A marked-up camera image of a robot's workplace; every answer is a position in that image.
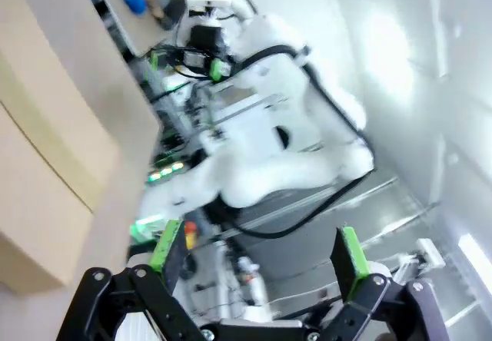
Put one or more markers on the controller with green lights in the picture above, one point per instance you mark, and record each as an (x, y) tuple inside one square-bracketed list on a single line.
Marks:
[(167, 171)]

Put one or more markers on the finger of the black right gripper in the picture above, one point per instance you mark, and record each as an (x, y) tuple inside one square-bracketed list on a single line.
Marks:
[(220, 70), (155, 60)]

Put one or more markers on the large brown cardboard box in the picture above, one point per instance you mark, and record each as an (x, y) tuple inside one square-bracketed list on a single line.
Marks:
[(57, 106)]

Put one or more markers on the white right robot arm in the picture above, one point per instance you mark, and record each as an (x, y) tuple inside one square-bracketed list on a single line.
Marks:
[(288, 172)]

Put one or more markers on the yellow red emergency stop button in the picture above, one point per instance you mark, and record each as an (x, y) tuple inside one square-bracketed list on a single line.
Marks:
[(190, 234)]

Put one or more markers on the small grey object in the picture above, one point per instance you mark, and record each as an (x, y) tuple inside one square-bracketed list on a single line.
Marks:
[(175, 8)]

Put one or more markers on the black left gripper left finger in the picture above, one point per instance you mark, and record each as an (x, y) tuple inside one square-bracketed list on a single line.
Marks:
[(127, 302)]

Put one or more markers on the small brown object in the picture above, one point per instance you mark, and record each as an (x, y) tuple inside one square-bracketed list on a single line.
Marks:
[(155, 8)]

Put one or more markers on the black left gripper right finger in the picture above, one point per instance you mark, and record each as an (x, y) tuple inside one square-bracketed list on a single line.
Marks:
[(369, 306)]

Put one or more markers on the ribbed aluminium frame panel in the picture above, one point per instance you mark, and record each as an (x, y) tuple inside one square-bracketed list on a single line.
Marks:
[(134, 326)]

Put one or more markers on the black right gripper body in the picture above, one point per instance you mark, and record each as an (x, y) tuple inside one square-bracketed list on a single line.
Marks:
[(205, 37)]

